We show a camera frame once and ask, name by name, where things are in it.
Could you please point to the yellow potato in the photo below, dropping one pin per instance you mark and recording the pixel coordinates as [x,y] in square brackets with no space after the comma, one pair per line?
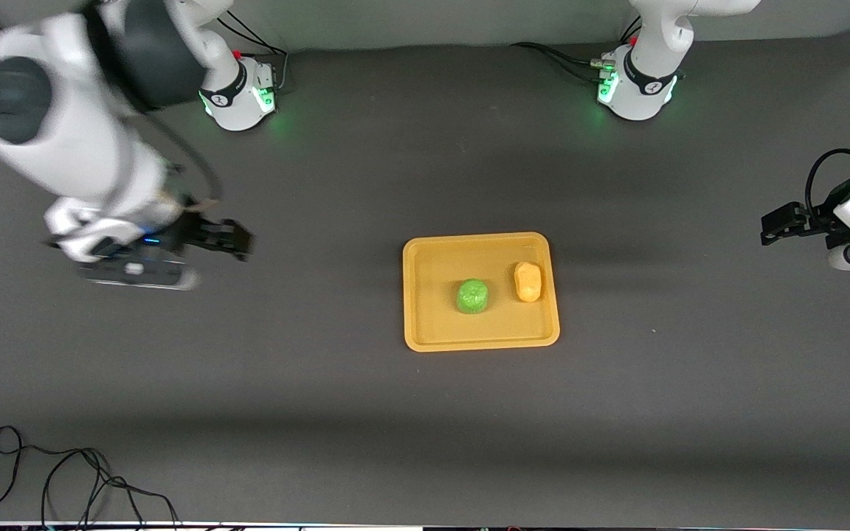
[527,282]

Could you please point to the green apple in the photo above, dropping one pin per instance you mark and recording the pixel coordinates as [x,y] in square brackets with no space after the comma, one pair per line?
[473,296]

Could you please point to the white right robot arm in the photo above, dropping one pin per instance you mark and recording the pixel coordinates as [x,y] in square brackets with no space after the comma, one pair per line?
[63,125]

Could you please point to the yellow plastic tray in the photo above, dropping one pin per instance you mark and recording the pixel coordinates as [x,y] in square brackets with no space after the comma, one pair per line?
[440,317]

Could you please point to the dark grey table mat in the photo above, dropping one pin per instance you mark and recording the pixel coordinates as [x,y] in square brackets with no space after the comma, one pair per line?
[322,413]

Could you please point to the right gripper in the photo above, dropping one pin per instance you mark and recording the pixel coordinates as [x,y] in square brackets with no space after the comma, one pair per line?
[198,231]

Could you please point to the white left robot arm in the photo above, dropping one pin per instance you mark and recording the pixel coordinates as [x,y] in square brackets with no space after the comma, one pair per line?
[646,74]

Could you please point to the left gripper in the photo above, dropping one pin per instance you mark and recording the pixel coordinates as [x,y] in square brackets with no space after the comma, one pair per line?
[817,220]

